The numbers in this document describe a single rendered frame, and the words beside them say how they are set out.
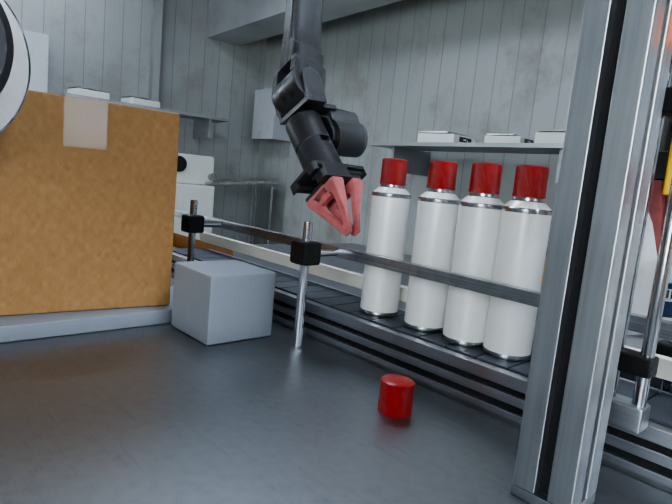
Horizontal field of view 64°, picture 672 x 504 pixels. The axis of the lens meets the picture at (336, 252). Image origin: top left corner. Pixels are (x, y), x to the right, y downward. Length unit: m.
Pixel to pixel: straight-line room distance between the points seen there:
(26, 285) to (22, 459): 0.33
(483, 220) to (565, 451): 0.27
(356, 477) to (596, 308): 0.21
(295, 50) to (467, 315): 0.48
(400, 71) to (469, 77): 0.87
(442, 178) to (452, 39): 4.61
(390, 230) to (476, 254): 0.13
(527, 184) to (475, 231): 0.07
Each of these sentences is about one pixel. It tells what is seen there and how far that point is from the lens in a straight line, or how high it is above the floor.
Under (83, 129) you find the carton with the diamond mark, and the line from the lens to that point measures 0.75.
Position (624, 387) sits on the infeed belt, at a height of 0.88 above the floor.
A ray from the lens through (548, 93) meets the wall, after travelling 4.53.
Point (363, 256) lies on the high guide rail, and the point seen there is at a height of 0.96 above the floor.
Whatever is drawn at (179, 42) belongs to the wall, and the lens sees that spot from 7.22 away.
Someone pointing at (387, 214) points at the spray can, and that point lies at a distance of 0.68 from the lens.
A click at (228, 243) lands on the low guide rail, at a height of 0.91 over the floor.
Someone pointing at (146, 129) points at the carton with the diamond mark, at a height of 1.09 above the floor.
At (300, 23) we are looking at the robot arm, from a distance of 0.92.
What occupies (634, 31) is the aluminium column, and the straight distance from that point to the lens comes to 0.41.
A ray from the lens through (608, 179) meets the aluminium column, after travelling 0.39.
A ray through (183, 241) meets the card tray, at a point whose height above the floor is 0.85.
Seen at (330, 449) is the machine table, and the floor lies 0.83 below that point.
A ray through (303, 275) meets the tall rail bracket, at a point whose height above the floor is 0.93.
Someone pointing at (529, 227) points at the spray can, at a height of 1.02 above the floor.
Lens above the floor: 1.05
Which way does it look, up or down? 8 degrees down
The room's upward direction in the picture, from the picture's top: 6 degrees clockwise
